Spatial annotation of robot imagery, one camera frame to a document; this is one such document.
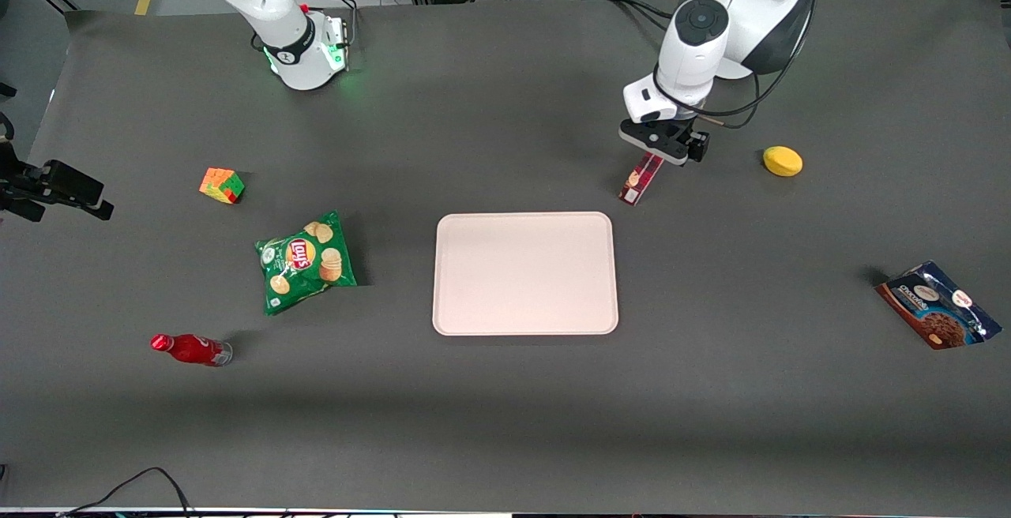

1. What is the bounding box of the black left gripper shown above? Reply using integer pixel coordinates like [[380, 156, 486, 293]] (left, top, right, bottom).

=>
[[618, 117, 696, 166]]

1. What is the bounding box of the red cookie box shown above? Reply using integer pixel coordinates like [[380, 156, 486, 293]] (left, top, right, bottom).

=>
[[619, 152, 665, 208]]

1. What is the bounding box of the pale pink rectangular tray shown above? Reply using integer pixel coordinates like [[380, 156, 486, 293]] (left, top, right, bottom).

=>
[[432, 212, 619, 337]]

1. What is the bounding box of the blue chocolate cookie bag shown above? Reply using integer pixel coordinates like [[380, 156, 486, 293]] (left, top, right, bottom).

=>
[[874, 260, 1003, 351]]

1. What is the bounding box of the dark grey table mat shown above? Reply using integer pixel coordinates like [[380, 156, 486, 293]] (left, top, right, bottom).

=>
[[0, 0, 1011, 516]]

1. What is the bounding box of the green Lays chips bag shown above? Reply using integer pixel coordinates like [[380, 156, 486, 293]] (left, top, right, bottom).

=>
[[254, 211, 358, 316]]

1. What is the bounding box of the colourful puzzle cube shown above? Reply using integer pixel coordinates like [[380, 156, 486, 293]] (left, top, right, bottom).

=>
[[199, 167, 246, 205]]

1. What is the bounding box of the red soda bottle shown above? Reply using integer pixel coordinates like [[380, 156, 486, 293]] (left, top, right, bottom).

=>
[[150, 333, 234, 367]]

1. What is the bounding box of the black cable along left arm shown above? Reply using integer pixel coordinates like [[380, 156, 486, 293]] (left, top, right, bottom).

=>
[[652, 0, 830, 130]]

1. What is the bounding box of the black cable on table edge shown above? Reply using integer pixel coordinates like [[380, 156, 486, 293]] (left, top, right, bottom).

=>
[[55, 467, 195, 518]]

